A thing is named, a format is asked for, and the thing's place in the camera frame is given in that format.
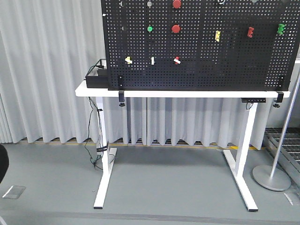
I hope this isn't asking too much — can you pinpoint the green toggle switch right panel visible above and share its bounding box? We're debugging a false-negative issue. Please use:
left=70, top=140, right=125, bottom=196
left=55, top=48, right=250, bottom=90
left=277, top=23, right=285, bottom=35

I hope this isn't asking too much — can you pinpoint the black clamp bracket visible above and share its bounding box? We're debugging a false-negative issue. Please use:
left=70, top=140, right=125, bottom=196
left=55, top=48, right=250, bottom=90
left=118, top=75, right=126, bottom=107
left=272, top=76, right=284, bottom=108

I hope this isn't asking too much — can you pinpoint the white pleated curtain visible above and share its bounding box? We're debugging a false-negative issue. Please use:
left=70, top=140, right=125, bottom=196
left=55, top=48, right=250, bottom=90
left=0, top=0, right=270, bottom=150

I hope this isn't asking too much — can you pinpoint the red mushroom button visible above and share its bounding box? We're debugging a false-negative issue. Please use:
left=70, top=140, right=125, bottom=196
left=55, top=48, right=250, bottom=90
left=172, top=0, right=181, bottom=9
left=171, top=24, right=181, bottom=33

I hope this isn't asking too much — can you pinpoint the red toggle switch right panel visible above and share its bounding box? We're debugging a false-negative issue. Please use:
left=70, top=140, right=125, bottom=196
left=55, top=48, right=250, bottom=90
left=247, top=27, right=254, bottom=38

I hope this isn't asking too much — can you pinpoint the black rounded object left edge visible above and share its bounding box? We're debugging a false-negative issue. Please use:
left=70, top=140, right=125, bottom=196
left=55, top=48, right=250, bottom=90
left=0, top=144, right=9, bottom=183

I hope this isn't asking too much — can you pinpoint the lower red mushroom button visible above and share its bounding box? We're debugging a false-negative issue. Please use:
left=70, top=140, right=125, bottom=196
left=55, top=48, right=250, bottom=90
left=171, top=24, right=181, bottom=33

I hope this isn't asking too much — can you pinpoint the yellow toggle switch right panel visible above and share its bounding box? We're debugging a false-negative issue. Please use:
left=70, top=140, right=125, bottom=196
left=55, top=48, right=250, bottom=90
left=215, top=30, right=221, bottom=42

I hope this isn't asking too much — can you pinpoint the black desk control panel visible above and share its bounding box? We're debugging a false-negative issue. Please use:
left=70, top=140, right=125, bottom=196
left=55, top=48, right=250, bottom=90
left=241, top=98, right=266, bottom=103

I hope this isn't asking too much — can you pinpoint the black perforated pegboard panel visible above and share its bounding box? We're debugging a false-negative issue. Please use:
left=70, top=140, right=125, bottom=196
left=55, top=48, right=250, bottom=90
left=101, top=0, right=300, bottom=91

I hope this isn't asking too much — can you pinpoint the yellow toggle switch lower left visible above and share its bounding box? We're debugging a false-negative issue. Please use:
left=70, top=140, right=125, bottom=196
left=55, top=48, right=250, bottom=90
left=125, top=56, right=133, bottom=65

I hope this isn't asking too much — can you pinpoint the black cable bundle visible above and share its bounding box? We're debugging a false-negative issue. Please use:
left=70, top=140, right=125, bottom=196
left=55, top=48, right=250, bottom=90
left=84, top=96, right=116, bottom=171

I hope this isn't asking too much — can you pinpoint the green round push button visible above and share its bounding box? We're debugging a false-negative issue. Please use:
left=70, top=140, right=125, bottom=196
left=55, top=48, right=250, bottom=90
left=147, top=26, right=153, bottom=32

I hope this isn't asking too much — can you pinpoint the upper red mushroom button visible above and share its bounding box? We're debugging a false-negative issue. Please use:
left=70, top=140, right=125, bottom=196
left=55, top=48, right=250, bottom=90
left=172, top=0, right=181, bottom=9

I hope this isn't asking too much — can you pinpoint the grey round-base stand pole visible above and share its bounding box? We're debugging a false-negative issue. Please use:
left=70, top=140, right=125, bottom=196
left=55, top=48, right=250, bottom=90
left=252, top=72, right=300, bottom=192

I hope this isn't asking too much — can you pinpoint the white standing desk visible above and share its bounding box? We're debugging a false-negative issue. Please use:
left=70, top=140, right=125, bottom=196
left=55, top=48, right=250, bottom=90
left=75, top=80, right=291, bottom=212

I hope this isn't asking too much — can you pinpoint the red toggle switch lower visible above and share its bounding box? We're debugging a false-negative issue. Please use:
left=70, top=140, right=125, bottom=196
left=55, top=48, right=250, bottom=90
left=173, top=57, right=181, bottom=64

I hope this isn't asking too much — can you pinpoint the black open box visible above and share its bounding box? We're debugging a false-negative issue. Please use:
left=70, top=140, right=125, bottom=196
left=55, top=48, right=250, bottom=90
left=85, top=59, right=109, bottom=88

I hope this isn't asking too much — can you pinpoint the right black clamp bracket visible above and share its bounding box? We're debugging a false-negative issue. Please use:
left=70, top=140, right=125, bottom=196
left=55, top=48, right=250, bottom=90
left=272, top=76, right=284, bottom=108

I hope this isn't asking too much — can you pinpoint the left black clamp bracket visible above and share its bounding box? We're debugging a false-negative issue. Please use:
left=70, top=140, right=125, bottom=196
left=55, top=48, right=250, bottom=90
left=118, top=75, right=126, bottom=107

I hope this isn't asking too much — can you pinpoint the metal floor hatch plate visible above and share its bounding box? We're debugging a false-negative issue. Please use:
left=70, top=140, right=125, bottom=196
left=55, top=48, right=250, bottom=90
left=2, top=185, right=26, bottom=199

